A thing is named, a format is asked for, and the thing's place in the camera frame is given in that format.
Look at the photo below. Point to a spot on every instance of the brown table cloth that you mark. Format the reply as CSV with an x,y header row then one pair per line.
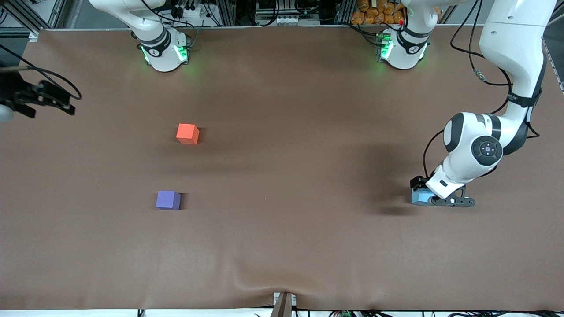
x,y
286,198

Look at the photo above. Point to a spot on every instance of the purple foam block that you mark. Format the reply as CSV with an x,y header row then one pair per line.
x,y
167,200

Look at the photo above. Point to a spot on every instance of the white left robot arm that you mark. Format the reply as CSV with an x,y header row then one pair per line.
x,y
511,44

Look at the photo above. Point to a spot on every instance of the light blue foam block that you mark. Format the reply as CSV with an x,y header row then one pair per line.
x,y
424,198

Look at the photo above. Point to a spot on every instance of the bag of orange items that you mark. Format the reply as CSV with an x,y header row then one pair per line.
x,y
374,11

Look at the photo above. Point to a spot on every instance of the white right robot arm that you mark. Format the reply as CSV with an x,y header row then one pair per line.
x,y
163,57

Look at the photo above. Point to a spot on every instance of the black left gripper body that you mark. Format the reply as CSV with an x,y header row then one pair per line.
x,y
417,182

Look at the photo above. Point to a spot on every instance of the aluminium frame profile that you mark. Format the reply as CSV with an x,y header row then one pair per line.
x,y
33,33

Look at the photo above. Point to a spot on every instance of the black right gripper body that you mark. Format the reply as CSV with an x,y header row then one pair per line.
x,y
13,90

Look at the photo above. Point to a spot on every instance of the orange foam block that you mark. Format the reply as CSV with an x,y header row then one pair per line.
x,y
187,132

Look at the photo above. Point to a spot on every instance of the power strip with black plugs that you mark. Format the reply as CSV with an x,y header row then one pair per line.
x,y
189,11

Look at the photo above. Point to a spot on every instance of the white power strip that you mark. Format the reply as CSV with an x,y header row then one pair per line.
x,y
286,20

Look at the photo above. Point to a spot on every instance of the green terminal connector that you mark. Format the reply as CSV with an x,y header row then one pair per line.
x,y
346,314

